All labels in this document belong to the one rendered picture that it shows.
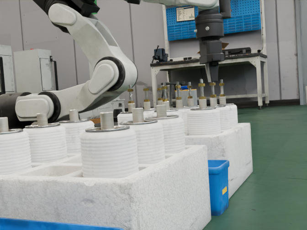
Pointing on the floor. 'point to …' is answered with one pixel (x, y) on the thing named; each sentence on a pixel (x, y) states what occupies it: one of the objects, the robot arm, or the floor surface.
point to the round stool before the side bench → (171, 90)
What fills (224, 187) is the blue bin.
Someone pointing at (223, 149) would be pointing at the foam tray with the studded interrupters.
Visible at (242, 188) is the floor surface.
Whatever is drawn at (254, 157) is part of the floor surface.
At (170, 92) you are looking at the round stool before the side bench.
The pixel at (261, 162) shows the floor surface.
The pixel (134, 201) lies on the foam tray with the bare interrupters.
